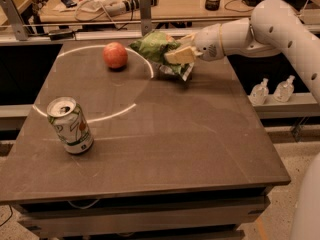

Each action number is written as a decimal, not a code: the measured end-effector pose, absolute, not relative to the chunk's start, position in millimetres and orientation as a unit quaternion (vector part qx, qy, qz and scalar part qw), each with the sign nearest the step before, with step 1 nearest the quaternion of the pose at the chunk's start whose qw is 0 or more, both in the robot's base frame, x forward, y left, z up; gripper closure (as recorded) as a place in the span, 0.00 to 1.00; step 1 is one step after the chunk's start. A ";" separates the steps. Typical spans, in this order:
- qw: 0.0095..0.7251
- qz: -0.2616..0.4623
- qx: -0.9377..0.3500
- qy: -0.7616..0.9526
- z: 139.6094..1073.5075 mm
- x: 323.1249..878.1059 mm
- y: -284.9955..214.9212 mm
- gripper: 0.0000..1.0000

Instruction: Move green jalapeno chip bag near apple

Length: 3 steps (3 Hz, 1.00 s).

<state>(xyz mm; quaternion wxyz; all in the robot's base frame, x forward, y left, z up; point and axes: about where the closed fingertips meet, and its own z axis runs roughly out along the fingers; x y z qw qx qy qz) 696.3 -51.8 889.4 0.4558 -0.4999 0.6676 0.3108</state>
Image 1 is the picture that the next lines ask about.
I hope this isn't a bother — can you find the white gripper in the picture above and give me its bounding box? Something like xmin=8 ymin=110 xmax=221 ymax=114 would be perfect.
xmin=164 ymin=24 xmax=224 ymax=64

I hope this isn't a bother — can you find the middle metal bracket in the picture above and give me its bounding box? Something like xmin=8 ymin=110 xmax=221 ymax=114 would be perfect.
xmin=139 ymin=0 xmax=152 ymax=35

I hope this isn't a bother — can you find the black cable on desk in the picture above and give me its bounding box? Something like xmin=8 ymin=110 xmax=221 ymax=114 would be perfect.
xmin=223 ymin=0 xmax=256 ymax=14

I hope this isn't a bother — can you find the clear sanitizer bottle right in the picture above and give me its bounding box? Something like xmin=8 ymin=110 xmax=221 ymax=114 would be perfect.
xmin=273 ymin=75 xmax=295 ymax=102

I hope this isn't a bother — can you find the green white soda can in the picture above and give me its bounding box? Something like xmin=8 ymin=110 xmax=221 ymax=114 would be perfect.
xmin=47 ymin=97 xmax=93 ymax=155

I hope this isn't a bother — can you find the grey cylindrical device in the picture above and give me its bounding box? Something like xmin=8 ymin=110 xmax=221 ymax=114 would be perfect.
xmin=104 ymin=0 xmax=159 ymax=17

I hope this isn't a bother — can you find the black box on rail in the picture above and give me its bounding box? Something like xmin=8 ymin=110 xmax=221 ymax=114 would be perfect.
xmin=48 ymin=29 xmax=74 ymax=40

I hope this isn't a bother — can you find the white cloth bundle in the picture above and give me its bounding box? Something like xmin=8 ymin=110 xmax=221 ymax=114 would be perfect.
xmin=79 ymin=0 xmax=117 ymax=13

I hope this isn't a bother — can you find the green jalapeno chip bag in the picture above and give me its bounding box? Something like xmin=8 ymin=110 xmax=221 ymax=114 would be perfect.
xmin=129 ymin=31 xmax=194 ymax=81

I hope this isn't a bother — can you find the black mesh cup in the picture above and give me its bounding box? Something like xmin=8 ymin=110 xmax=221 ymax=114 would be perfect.
xmin=205 ymin=0 xmax=221 ymax=11

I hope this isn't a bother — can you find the red apple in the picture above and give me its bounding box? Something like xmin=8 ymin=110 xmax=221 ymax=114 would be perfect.
xmin=103 ymin=42 xmax=128 ymax=69

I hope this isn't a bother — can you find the wooden desk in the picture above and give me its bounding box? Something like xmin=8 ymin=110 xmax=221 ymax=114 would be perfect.
xmin=40 ymin=0 xmax=253 ymax=24

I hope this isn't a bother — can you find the left metal bracket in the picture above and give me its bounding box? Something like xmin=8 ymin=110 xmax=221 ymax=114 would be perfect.
xmin=0 ymin=0 xmax=29 ymax=41

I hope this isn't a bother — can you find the clear sanitizer bottle left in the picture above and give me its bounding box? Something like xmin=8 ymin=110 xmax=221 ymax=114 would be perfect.
xmin=249 ymin=78 xmax=269 ymax=105

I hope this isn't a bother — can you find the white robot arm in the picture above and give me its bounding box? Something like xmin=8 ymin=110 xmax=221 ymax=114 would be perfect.
xmin=165 ymin=0 xmax=320 ymax=240

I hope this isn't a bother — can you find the metal bracket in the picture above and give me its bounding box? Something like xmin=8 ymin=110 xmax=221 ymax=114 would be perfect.
xmin=0 ymin=0 xmax=29 ymax=41
xmin=139 ymin=0 xmax=152 ymax=35

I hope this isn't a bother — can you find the clear sanitizer bottle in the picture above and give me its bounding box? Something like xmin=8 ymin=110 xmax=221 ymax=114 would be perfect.
xmin=249 ymin=78 xmax=269 ymax=105
xmin=273 ymin=75 xmax=295 ymax=102

